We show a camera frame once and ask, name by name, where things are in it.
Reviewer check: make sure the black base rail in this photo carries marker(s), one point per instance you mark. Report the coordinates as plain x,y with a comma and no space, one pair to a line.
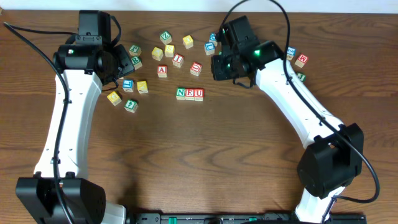
155,218

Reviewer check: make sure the yellow G block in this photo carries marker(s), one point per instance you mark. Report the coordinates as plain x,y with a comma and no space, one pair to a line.
114,97

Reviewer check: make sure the green 4 block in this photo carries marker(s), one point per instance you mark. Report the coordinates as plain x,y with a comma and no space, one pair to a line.
131,106

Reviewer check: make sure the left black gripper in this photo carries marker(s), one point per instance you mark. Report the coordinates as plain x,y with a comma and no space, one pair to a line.
125,62

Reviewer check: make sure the green R block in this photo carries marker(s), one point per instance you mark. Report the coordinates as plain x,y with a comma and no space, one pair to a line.
137,63

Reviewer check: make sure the green j block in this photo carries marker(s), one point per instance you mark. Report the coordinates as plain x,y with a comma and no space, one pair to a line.
301,77
135,50

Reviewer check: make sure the green J block right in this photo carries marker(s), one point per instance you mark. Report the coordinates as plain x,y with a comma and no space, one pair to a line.
301,77

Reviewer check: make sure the green Z block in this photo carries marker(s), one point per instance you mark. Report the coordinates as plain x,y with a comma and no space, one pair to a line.
165,37

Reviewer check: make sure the blue D block left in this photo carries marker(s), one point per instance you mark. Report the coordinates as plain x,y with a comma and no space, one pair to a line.
213,39

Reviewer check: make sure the red A block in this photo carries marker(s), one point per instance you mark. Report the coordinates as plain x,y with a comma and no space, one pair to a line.
162,71

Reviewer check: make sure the blue l block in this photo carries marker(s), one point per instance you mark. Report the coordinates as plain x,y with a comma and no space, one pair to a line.
209,48
128,85

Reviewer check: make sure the red U block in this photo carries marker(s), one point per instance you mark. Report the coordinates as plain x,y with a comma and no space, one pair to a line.
196,69
199,94

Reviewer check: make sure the red M block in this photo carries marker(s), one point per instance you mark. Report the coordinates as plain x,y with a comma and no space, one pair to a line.
301,60

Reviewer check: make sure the green N block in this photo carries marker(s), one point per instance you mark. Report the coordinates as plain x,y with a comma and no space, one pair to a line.
180,93

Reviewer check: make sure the red I block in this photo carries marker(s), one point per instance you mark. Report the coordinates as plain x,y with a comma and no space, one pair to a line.
178,60

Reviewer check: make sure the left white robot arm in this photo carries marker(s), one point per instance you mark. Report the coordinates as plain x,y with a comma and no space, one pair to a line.
59,191

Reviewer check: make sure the yellow S block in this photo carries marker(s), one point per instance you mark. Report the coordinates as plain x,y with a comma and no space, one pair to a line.
169,50

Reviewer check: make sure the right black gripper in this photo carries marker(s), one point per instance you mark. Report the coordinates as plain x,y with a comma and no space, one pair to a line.
218,68

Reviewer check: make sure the blue L block upper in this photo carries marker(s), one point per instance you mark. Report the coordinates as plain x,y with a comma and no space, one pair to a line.
209,48

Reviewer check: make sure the blue Z block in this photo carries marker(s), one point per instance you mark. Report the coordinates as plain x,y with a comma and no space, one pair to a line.
290,53

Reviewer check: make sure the yellow O block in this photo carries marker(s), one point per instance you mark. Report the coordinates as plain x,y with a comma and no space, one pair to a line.
188,41

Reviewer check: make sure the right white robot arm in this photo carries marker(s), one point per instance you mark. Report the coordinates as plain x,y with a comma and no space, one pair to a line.
332,157

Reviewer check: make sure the yellow C block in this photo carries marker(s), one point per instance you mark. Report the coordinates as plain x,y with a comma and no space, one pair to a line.
157,54

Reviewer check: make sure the yellow K block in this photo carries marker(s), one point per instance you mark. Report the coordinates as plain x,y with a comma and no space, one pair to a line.
142,87

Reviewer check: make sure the red E block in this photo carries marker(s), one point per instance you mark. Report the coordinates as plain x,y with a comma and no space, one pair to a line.
189,94

